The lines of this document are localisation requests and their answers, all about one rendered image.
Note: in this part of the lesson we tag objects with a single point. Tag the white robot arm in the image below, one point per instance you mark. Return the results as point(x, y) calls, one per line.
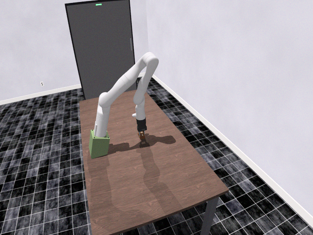
point(148, 60)

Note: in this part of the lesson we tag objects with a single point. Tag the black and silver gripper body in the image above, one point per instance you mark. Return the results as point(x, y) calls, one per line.
point(141, 122)

